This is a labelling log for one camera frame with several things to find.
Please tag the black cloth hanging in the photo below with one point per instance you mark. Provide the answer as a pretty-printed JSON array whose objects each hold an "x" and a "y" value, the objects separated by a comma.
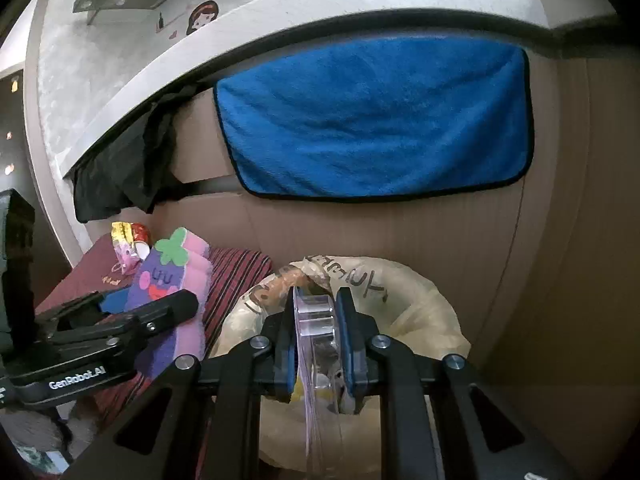
[{"x": 134, "y": 169}]

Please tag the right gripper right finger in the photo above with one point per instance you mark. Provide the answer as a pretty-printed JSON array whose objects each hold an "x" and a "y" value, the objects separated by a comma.
[{"x": 438, "y": 418}]

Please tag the blue towel hanging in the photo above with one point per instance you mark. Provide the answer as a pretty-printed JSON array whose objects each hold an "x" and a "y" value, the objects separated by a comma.
[{"x": 374, "y": 119}]

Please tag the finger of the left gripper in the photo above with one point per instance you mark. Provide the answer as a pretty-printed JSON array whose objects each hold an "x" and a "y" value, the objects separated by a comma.
[
  {"x": 86, "y": 310},
  {"x": 135, "y": 322}
]

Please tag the red striped cloth mat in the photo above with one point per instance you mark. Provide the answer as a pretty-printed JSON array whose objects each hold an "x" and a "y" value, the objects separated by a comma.
[{"x": 235, "y": 271}]

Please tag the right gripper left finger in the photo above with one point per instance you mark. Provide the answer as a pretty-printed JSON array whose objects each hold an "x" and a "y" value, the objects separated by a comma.
[{"x": 199, "y": 419}]

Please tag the red yellow crumpled snack can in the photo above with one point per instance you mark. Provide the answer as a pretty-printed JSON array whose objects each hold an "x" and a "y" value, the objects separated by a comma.
[{"x": 131, "y": 243}]

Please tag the clear plastic packaging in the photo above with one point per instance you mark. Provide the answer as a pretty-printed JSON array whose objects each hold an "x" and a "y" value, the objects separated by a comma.
[{"x": 320, "y": 371}]

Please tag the white countertop ledge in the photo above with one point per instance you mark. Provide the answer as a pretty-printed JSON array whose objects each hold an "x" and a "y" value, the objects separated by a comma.
[{"x": 261, "y": 20}]

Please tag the purple eggplant sponge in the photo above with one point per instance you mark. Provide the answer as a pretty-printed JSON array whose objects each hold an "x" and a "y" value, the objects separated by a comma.
[{"x": 178, "y": 262}]

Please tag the beige trash bag liner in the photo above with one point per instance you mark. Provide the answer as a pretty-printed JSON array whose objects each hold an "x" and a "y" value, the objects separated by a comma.
[{"x": 404, "y": 304}]

